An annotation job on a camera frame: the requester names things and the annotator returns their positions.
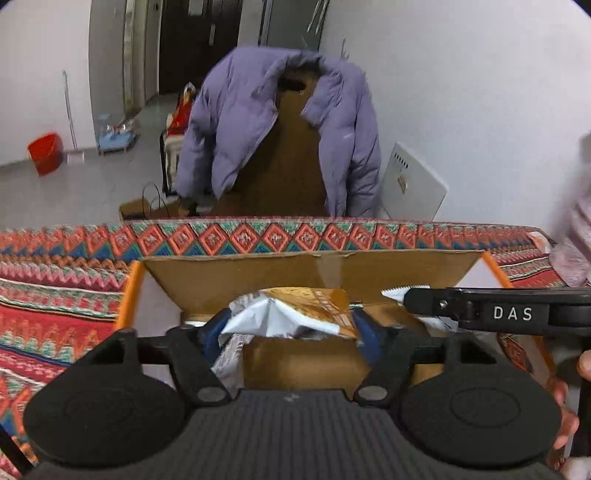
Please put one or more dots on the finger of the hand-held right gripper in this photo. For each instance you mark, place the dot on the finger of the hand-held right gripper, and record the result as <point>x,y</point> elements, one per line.
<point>466,307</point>

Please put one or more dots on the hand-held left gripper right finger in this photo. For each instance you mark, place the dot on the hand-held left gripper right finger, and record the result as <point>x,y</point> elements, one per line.
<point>367,330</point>

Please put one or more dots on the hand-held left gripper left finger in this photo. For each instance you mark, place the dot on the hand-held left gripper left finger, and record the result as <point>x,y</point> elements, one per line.
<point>216,333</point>

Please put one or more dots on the white serrated snack packet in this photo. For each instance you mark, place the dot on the white serrated snack packet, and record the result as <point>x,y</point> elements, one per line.
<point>401,291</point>

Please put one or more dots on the gold white snack packet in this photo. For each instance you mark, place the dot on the gold white snack packet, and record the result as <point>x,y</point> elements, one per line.
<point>318,307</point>

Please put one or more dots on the red cardboard box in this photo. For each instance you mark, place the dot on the red cardboard box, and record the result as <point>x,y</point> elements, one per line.
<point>277,272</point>

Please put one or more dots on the person's right hand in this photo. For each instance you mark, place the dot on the person's right hand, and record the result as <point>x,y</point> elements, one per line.
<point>565,415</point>

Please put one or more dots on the white printed snack packet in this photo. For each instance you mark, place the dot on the white printed snack packet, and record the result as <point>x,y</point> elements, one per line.
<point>228,360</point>

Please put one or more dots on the pink ribbed vase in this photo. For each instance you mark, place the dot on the pink ribbed vase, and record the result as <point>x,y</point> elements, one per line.
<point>575,258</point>

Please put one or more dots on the white flat panel device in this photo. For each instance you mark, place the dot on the white flat panel device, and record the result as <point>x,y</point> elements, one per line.
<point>413,184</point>

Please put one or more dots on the patterned tablecloth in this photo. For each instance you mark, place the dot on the patterned tablecloth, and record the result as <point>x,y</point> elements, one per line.
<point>69,286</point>

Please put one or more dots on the brown wooden chair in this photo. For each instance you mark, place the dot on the brown wooden chair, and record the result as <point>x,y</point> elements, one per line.
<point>286,161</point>

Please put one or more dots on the low blue trolley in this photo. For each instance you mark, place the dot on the low blue trolley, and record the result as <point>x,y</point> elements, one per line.
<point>117,138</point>

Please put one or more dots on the purple puffer jacket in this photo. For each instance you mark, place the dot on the purple puffer jacket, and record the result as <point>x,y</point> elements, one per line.
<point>231,115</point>

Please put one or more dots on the red bag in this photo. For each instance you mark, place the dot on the red bag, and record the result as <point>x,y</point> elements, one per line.
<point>182,115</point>

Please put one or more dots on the red bucket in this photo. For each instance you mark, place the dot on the red bucket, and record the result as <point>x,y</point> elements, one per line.
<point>45,154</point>

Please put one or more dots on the mop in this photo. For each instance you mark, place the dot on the mop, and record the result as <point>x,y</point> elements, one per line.
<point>70,120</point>

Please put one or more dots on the dark door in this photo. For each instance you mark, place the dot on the dark door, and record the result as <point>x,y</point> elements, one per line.
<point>198,41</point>

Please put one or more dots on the hanging umbrella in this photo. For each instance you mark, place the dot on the hanging umbrella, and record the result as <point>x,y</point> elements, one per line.
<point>318,16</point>

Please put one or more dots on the black frame chair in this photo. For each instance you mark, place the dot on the black frame chair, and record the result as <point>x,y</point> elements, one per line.
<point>168,159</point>

